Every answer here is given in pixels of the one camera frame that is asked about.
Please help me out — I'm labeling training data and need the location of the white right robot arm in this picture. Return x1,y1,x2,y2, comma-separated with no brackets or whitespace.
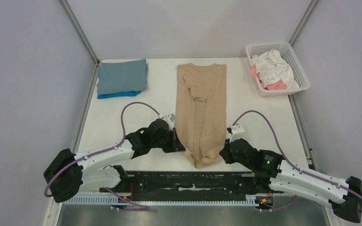
220,139,362,223

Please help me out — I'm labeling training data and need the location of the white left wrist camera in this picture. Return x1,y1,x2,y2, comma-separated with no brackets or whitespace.
159,113,175,130

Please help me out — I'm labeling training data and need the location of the folded bright blue t shirt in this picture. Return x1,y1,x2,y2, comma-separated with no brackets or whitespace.
97,91,141,99

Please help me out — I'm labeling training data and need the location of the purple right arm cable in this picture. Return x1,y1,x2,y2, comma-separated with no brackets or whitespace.
232,110,362,218

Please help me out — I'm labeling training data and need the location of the pink t shirt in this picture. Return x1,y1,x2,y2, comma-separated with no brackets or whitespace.
250,53,287,90

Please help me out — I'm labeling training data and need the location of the white slotted cable duct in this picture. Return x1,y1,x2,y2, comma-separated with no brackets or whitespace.
64,194,262,207

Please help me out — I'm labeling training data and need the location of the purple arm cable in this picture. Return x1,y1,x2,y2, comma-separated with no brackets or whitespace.
44,102,161,212
232,110,362,218

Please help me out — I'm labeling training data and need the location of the folded grey-blue t shirt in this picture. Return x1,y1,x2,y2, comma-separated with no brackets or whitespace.
97,59,148,95

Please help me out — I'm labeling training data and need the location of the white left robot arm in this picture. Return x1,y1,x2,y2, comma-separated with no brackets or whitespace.
43,119,186,203

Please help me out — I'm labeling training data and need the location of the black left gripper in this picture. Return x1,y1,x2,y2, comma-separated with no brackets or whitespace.
151,127,185,153

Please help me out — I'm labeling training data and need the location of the beige t shirt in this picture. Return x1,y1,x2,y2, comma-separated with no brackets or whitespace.
175,63,227,169

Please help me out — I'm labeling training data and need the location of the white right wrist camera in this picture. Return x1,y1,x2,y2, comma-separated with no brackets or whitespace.
227,124,245,139

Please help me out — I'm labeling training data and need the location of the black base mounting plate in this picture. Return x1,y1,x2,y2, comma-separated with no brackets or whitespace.
111,171,269,202

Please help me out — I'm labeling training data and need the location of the white plastic laundry basket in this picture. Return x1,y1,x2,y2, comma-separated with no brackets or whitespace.
245,41,310,97

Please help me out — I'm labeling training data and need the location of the white t shirt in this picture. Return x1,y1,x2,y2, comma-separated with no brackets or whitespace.
250,49,299,90

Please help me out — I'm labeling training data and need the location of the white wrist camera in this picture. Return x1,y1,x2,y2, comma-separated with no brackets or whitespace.
227,124,245,139
159,113,175,130

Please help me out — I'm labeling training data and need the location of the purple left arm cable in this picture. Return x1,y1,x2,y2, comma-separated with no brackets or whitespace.
44,102,161,212

